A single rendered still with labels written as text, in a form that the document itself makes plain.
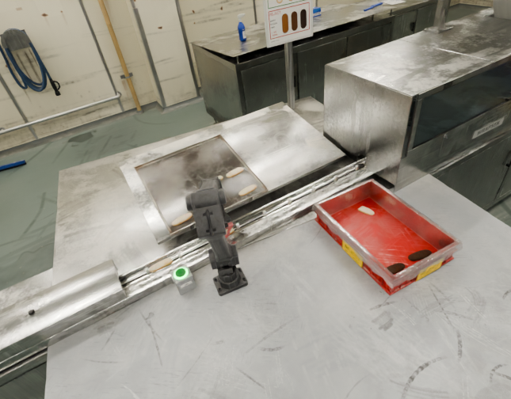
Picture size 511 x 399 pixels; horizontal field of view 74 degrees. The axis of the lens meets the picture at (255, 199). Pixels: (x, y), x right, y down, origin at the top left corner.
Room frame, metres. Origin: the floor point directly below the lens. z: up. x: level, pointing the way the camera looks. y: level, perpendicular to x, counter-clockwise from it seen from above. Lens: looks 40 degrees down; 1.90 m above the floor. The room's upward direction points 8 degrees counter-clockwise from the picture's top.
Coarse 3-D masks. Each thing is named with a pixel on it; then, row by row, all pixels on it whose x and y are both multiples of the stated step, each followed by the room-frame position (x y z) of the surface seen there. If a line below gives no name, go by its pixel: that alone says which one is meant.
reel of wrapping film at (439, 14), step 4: (440, 0) 1.93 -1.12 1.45; (444, 0) 1.93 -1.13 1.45; (448, 0) 1.94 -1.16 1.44; (440, 4) 1.93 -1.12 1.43; (444, 4) 1.93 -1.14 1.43; (440, 8) 1.92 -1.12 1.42; (444, 8) 1.93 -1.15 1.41; (436, 12) 1.94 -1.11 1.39; (440, 12) 1.92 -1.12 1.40; (436, 16) 1.94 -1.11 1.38; (440, 16) 1.92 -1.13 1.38; (436, 20) 1.94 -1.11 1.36; (440, 20) 1.93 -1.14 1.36; (436, 24) 1.93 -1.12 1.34; (436, 28) 1.93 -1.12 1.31
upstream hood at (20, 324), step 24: (48, 288) 0.84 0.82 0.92; (72, 288) 0.82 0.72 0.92; (96, 288) 0.81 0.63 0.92; (120, 288) 0.79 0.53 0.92; (0, 312) 0.76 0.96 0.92; (24, 312) 0.75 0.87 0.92; (48, 312) 0.73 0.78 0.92; (72, 312) 0.72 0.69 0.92; (96, 312) 0.74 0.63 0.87; (0, 336) 0.66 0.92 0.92; (24, 336) 0.65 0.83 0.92; (48, 336) 0.67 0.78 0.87; (0, 360) 0.60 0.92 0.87
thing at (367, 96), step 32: (448, 32) 1.87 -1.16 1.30; (480, 32) 1.79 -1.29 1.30; (352, 64) 1.62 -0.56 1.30; (384, 64) 1.56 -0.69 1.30; (416, 64) 1.50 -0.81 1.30; (448, 64) 1.45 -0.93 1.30; (480, 64) 1.40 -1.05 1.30; (352, 96) 1.49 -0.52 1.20; (384, 96) 1.32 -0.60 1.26; (416, 96) 1.89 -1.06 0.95; (352, 128) 1.47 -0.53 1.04; (384, 128) 1.30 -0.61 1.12; (416, 128) 1.22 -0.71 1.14; (480, 128) 1.44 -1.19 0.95; (384, 160) 1.27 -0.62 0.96; (416, 160) 1.25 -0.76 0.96; (448, 160) 1.36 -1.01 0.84
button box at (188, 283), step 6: (186, 264) 0.88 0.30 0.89; (174, 270) 0.86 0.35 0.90; (186, 276) 0.82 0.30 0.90; (192, 276) 0.82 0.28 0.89; (174, 282) 0.80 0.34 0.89; (180, 282) 0.80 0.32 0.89; (186, 282) 0.81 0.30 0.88; (192, 282) 0.82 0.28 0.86; (180, 288) 0.80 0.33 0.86; (186, 288) 0.80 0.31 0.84; (192, 288) 0.81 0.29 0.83
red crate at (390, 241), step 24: (336, 216) 1.09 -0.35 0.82; (360, 216) 1.07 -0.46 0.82; (384, 216) 1.05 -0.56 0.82; (336, 240) 0.94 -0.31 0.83; (360, 240) 0.93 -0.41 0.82; (384, 240) 0.91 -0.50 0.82; (408, 240) 0.90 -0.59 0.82; (384, 264) 0.79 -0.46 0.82; (408, 264) 0.78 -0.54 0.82; (384, 288) 0.68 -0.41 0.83
